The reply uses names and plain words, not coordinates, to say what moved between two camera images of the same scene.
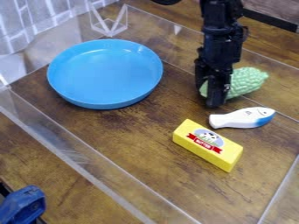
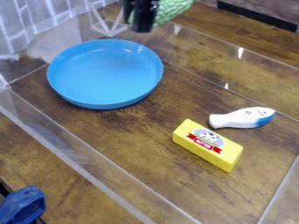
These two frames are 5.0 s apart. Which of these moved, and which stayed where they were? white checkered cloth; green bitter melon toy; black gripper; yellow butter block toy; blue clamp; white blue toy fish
Moved: green bitter melon toy; black gripper
Stayed: yellow butter block toy; white checkered cloth; white blue toy fish; blue clamp
